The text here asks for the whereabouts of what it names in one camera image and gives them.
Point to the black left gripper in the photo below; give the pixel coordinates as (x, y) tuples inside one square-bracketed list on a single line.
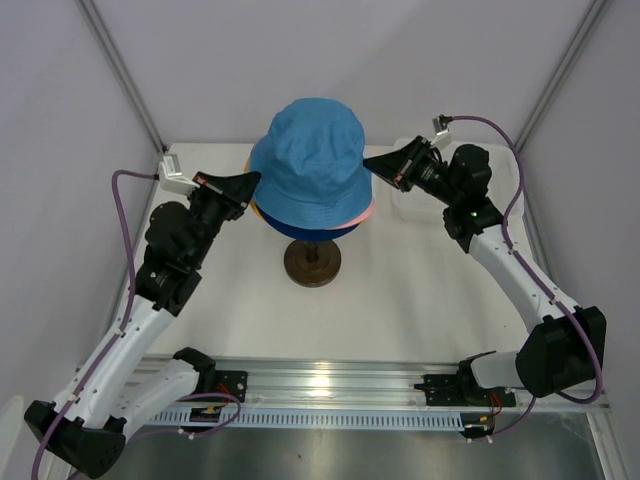
[(232, 192)]

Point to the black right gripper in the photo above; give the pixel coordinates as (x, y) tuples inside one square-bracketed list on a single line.
[(399, 167)]

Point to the yellow bucket hat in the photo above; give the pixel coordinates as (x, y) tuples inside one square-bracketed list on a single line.
[(253, 204)]

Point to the pink bucket hat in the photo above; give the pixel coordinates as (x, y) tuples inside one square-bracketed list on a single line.
[(360, 218)]

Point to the dark blue bucket hat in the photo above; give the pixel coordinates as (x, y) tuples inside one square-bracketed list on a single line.
[(306, 235)]

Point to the light blue bucket hat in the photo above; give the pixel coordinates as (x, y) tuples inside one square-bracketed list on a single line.
[(311, 165)]

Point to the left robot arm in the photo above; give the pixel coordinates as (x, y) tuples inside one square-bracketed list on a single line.
[(89, 422)]

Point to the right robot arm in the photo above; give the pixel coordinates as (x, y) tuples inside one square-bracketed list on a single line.
[(565, 343)]

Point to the brown round hat stand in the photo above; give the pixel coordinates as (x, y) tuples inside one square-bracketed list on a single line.
[(312, 264)]

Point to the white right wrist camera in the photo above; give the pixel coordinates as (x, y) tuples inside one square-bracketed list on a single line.
[(443, 136)]

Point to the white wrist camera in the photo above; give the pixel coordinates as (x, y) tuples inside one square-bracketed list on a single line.
[(175, 175), (443, 136)]

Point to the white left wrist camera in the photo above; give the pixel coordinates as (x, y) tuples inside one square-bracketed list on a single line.
[(175, 175)]

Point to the aluminium mounting rail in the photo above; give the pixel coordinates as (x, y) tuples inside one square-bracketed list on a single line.
[(343, 385)]

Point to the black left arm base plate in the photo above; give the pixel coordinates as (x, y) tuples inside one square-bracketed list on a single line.
[(232, 382)]

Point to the aluminium frame post left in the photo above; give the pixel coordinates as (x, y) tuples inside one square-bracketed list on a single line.
[(106, 44)]

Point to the aluminium frame post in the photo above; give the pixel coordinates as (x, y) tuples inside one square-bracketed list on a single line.
[(106, 44), (571, 53)]

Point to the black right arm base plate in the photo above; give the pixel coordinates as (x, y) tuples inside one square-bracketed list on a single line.
[(453, 390)]

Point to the white slotted cable duct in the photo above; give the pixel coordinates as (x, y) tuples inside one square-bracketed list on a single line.
[(393, 420)]

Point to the aluminium frame post right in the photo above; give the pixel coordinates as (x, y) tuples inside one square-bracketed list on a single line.
[(571, 53)]

